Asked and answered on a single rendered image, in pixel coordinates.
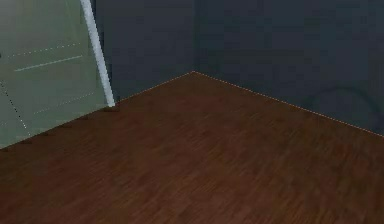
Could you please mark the pale green room door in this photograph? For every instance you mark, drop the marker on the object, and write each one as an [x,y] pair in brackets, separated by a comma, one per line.
[50,66]

